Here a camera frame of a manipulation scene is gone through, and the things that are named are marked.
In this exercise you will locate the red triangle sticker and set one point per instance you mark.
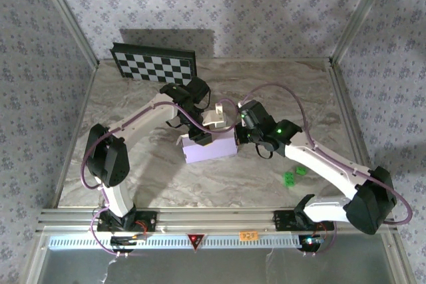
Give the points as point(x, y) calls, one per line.
point(196, 240)

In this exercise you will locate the aluminium cross rail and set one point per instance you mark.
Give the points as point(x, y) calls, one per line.
point(216, 219)

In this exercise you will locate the small green block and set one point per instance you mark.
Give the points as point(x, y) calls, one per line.
point(301, 171)

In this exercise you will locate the orange label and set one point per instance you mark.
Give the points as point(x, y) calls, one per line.
point(249, 235)

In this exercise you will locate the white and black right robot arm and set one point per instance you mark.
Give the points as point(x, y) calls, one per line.
point(369, 207)

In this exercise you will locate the aluminium frame post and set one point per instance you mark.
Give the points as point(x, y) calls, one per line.
point(71, 19)
point(360, 11)

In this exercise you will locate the wide aluminium side rail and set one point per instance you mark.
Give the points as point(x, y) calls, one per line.
point(344, 97)

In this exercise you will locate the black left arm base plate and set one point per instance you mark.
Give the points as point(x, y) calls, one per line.
point(149, 224)

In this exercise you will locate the thin aluminium side rail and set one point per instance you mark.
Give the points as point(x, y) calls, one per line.
point(86, 97)

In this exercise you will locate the green block with holes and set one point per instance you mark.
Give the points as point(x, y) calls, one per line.
point(289, 178)

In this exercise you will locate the black left controller board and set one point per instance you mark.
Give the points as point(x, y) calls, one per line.
point(123, 240)

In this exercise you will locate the white and purple paper box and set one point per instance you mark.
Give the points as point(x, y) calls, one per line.
point(209, 151)

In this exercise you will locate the black right controller board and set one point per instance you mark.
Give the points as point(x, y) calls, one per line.
point(311, 243)

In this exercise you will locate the black controller board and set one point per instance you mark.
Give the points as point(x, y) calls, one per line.
point(311, 243)
point(123, 240)

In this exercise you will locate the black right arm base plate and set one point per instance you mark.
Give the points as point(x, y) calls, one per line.
point(283, 222)

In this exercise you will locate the black and white checkerboard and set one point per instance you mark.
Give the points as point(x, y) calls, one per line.
point(133, 64)

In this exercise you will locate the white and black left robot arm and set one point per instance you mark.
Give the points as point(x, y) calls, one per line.
point(110, 161)

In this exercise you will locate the grey metal panel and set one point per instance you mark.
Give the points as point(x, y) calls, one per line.
point(216, 267)

